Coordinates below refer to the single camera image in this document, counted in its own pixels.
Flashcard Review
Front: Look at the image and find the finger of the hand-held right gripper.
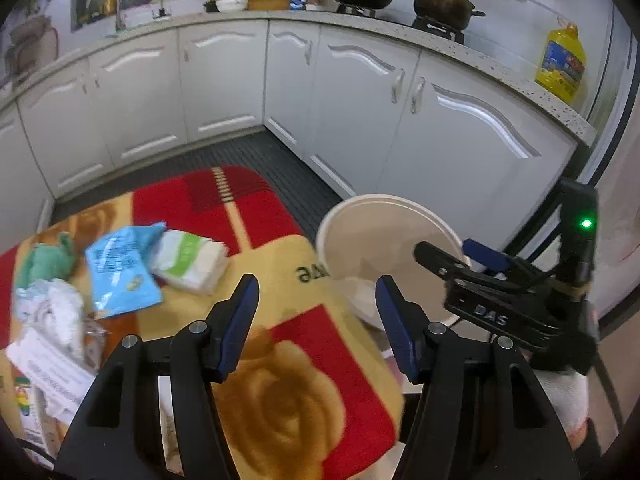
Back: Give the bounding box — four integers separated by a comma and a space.
462, 239, 548, 283
413, 241, 483, 283

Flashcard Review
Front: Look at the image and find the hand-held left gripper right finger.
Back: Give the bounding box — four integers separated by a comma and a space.
375, 275, 581, 480

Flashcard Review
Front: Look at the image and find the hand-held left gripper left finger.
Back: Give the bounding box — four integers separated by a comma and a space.
54, 273, 261, 480

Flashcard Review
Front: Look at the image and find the beige plastic trash bin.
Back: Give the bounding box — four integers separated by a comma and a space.
316, 194, 473, 333

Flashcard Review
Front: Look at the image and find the white tissue pack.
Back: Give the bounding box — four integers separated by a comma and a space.
150, 229, 230, 296

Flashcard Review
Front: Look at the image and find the small printed carton box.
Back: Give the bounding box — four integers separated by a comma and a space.
10, 372, 47, 441

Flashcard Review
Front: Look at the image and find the person's right hand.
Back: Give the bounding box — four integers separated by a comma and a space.
529, 320, 601, 438

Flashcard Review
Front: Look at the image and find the red yellow printed blanket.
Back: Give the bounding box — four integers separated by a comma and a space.
0, 165, 406, 480

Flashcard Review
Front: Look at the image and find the blue snack packet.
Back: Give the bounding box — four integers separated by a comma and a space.
85, 222, 168, 318

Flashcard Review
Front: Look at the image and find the clear plastic wrapper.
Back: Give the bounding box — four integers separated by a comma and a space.
82, 312, 108, 371

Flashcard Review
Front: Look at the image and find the black ribbed floor mat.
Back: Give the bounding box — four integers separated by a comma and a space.
50, 130, 358, 233

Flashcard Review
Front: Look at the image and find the row of white kitchen cabinets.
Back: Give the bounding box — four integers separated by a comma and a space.
0, 19, 593, 256

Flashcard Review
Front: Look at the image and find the white paper sheet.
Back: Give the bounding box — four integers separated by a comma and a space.
6, 327, 98, 423

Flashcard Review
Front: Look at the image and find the yellow oil bottle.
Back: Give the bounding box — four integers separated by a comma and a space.
534, 22, 587, 106

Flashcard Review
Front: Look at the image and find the green cloth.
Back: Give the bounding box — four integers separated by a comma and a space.
22, 231, 78, 283

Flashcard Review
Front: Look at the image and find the black gas stove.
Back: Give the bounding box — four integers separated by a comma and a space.
335, 2, 467, 45

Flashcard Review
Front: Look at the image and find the dark cooking pot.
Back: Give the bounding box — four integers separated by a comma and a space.
402, 0, 487, 31

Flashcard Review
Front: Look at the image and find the metal faucet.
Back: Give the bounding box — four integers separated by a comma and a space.
87, 0, 129, 33

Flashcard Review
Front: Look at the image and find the beige clay pot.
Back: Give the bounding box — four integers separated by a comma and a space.
6, 15, 60, 78

